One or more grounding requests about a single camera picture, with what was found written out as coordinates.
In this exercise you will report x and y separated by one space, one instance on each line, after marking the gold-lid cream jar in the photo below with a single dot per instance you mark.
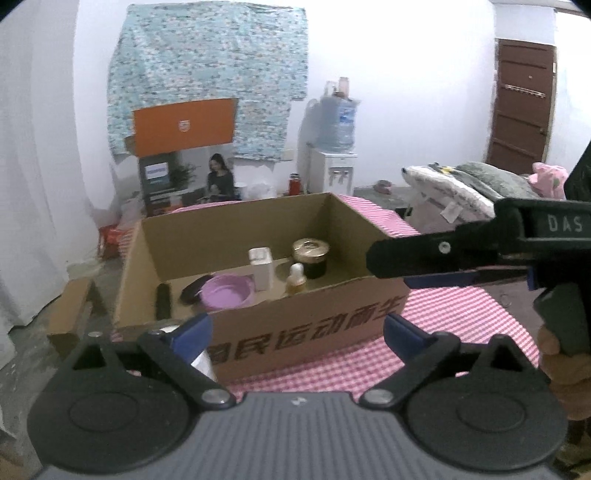
311 251

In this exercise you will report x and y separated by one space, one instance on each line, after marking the brown cardboard box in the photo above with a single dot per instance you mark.
300 332

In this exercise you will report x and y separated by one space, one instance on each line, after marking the white curtain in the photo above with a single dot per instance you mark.
41 161

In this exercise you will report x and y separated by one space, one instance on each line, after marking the white plastic bag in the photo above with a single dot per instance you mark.
129 214

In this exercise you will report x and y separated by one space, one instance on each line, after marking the red snack bag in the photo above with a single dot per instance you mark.
111 240

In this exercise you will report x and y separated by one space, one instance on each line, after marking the purple plastic lid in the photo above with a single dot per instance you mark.
226 293

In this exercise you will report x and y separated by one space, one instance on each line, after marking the red thermos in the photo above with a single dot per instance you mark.
294 184

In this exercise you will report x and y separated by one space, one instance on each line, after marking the white pill bottle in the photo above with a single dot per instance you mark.
205 364

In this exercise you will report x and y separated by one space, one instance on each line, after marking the grey pillow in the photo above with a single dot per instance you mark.
498 182

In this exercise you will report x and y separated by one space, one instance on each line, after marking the pink plush toy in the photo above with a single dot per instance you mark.
549 180

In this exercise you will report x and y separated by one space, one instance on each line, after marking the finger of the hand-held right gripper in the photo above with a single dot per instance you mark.
443 280
415 256

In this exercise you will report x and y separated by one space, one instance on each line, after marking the green dropper bottle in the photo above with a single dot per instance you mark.
295 281

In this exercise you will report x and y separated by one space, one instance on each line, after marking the person's right hand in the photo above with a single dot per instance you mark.
563 378

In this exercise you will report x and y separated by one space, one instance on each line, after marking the brown wooden door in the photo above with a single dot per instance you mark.
521 106

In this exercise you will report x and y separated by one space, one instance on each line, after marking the pink checked tablecloth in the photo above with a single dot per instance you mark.
461 318

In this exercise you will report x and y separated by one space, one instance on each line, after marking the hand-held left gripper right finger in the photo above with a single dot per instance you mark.
406 339

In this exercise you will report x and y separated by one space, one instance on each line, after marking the white charger plug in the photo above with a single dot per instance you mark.
261 270

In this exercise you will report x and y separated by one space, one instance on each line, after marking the white water dispenser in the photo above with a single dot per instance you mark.
330 173

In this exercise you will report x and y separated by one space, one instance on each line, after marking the small pink bottle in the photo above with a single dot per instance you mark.
344 86

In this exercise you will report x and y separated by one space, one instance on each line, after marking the patterned wall cloth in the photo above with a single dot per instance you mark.
207 55

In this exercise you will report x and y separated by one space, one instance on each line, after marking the wooden stool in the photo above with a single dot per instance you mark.
69 314

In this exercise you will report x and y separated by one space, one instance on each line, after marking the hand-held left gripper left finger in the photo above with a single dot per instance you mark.
191 339

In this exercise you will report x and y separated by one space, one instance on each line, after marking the printed appliance box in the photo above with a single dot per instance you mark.
159 184

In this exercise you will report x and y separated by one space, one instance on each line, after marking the black electrical tape roll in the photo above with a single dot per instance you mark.
191 290

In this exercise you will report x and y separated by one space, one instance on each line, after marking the small clear bottle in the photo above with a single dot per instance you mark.
329 88

